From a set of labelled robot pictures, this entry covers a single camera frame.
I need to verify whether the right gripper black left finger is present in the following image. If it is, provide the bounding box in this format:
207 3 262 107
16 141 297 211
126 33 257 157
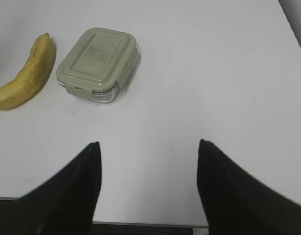
0 142 102 235

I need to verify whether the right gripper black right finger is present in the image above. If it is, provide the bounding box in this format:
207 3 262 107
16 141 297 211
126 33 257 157
198 140 301 235

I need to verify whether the green lid glass food container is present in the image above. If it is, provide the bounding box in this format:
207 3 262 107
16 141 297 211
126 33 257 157
56 27 138 103

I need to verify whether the yellow banana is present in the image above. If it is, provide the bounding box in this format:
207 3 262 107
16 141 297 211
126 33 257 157
0 33 55 110

